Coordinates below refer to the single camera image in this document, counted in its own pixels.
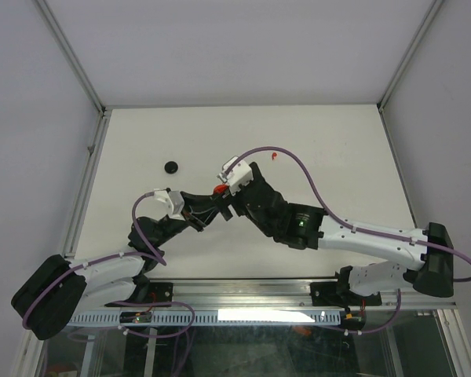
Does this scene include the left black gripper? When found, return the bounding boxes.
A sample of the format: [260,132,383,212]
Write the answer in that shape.
[153,192,218,247]

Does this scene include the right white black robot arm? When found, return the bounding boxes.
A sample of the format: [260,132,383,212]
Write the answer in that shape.
[218,161,454,304]

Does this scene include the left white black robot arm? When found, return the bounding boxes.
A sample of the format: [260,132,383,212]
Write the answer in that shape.
[11,188,224,340]

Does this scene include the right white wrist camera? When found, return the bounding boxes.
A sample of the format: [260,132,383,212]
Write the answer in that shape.
[217,156,254,196]

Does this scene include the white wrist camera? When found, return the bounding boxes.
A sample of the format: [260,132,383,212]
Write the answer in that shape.
[217,156,254,196]
[148,188,184,221]

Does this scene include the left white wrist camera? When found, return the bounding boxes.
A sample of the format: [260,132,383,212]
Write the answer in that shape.
[148,188,184,221]

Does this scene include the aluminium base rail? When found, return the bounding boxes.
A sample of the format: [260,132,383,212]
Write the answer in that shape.
[101,277,456,311]

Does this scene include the white slotted cable duct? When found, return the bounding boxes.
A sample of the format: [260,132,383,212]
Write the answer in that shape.
[68,309,341,328]

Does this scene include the left aluminium frame post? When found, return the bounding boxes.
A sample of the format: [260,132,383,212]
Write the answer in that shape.
[32,0,107,115]

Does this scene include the aluminium frame post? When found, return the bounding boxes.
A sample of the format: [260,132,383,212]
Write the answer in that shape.
[377,0,446,114]
[32,0,107,115]

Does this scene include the right aluminium frame post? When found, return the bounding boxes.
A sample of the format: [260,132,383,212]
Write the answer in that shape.
[377,0,446,114]

